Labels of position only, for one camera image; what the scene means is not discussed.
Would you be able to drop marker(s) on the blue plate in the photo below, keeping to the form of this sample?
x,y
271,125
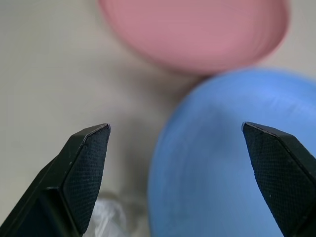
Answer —
x,y
222,153

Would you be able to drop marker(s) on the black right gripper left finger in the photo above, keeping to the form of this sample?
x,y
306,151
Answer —
x,y
71,182

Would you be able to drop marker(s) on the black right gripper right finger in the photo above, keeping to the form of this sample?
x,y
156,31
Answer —
x,y
284,175

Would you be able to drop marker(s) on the pink plate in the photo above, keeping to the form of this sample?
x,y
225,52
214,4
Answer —
x,y
195,32

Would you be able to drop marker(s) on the clear plastic wrapper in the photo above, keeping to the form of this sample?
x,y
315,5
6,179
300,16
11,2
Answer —
x,y
108,217

